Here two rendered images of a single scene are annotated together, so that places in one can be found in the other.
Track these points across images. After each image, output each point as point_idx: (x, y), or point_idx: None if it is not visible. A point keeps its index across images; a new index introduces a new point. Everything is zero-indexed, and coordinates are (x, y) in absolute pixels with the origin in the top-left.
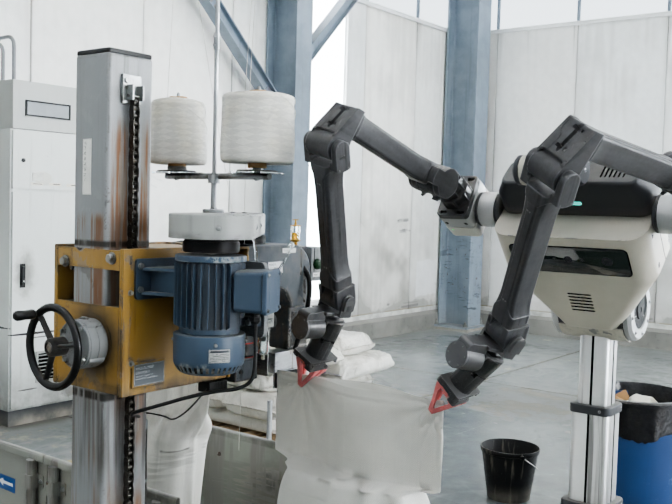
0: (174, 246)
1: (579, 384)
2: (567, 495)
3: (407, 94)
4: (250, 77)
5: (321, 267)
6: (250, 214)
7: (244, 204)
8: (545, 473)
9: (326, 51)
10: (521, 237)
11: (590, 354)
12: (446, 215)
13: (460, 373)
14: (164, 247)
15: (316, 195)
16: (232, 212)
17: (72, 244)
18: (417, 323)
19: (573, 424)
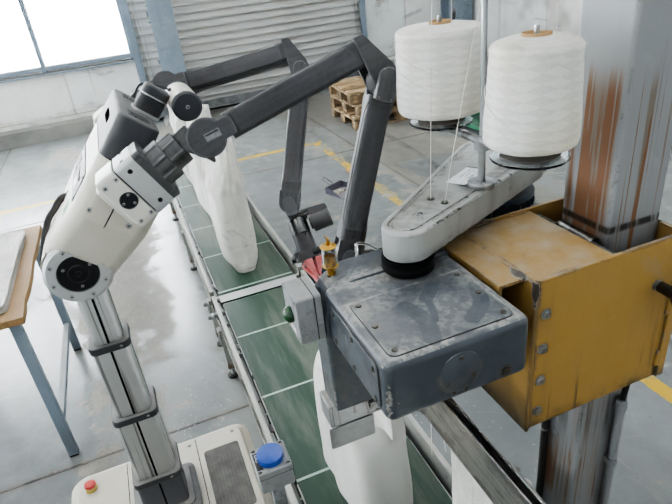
0: (526, 242)
1: (117, 323)
2: (144, 411)
3: None
4: (431, 0)
5: (367, 221)
6: (448, 165)
7: (430, 187)
8: None
9: None
10: (306, 123)
11: (109, 292)
12: (178, 189)
13: (314, 240)
14: (542, 229)
15: (384, 137)
16: (446, 200)
17: (670, 235)
18: None
19: (132, 353)
